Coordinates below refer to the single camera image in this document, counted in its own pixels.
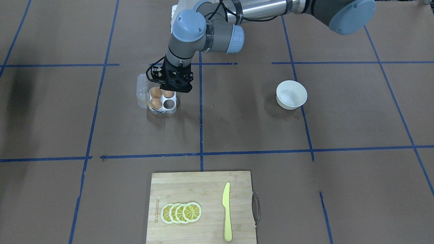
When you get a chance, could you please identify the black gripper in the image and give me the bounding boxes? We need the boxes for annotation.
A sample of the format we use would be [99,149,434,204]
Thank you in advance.
[162,58,194,93]

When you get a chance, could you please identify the brown egg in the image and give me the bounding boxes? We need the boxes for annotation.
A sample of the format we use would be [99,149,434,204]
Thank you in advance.
[161,89,175,99]
[150,87,163,99]
[150,98,163,110]

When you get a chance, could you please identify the clear plastic egg box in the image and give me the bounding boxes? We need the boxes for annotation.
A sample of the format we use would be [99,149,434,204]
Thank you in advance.
[136,74,178,115]

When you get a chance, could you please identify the white bowl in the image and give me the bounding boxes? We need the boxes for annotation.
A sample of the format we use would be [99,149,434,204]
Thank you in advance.
[276,80,308,110]

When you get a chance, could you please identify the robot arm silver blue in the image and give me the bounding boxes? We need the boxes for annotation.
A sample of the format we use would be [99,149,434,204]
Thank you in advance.
[146,0,376,93]

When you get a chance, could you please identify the brown egg in box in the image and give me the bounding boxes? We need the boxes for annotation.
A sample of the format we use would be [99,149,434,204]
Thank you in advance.
[150,98,163,110]
[150,87,163,99]

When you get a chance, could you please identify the wooden cutting board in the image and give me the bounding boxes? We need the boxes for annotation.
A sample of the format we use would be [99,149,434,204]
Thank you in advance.
[146,170,257,244]

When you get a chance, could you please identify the yellow plastic knife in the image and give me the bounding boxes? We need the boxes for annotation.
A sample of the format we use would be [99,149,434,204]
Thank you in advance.
[222,182,233,242]

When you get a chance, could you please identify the yellow lemon slices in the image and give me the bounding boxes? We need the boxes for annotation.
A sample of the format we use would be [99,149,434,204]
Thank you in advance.
[160,201,202,224]

